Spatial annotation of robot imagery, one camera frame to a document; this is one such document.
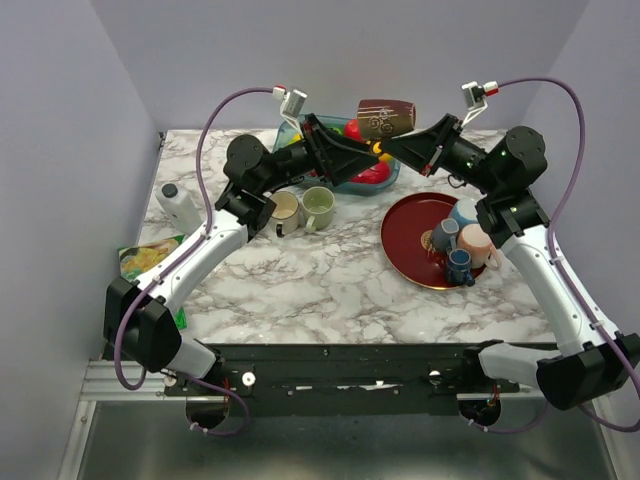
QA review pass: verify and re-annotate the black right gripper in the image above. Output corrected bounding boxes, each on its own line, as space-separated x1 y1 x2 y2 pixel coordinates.
381 113 503 195

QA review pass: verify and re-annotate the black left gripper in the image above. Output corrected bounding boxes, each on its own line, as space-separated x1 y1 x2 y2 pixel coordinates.
257 114 379 195

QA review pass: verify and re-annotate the brown mug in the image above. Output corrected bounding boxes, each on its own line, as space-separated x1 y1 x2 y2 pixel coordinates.
356 99 416 140

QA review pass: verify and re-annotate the light green mug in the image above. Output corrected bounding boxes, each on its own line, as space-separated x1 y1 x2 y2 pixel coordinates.
301 186 335 233

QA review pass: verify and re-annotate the cream ceramic mug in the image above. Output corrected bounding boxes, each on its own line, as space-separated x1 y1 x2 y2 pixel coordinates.
269 191 300 238

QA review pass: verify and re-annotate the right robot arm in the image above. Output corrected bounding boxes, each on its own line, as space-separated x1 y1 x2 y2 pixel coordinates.
380 115 639 410

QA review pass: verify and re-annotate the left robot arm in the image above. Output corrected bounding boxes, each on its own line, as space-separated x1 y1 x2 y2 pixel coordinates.
104 114 378 395

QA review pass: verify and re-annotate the light blue mug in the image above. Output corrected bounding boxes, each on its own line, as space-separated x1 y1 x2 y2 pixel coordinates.
448 197 478 229

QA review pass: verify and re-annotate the grey blue mug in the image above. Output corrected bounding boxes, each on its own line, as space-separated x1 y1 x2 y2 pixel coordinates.
429 218 460 253

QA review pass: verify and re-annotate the pink mug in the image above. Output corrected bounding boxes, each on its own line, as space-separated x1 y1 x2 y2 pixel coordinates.
457 223 502 270

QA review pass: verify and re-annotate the dark blue mug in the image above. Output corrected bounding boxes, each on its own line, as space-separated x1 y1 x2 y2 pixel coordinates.
445 248 475 287

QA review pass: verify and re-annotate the red apple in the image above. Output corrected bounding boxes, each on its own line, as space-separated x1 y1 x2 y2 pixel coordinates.
344 118 362 141

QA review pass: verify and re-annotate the pink dragon fruit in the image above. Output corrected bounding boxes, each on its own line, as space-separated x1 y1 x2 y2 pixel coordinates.
351 161 391 185

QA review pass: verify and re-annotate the yellow lemon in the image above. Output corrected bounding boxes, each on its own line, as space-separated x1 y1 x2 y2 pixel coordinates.
367 140 393 163

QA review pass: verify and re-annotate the teal plastic fruit tub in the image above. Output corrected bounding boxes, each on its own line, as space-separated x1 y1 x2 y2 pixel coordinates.
273 122 401 196

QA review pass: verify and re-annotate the red round tray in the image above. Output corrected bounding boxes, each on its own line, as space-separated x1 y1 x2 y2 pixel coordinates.
381 192 487 290

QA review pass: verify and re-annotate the white bottle black cap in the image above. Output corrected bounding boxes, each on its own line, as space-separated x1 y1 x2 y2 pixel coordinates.
155 183 203 235

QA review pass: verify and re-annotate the green chips bag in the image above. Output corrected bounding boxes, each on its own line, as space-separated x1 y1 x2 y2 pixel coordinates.
117 234 189 332

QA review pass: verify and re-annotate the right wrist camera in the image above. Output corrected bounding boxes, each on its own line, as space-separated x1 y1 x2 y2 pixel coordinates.
461 81 499 127

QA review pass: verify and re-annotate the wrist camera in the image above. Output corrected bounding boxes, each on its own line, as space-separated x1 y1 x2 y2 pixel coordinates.
461 81 499 127
272 85 308 131

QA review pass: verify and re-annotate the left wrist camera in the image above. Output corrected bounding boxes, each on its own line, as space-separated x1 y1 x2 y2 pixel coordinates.
272 85 308 131

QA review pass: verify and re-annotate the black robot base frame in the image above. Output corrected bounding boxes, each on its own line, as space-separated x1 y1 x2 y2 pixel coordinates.
164 337 521 419

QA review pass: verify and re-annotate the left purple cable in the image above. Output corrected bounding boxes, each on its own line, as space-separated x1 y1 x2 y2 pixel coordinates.
113 85 281 437

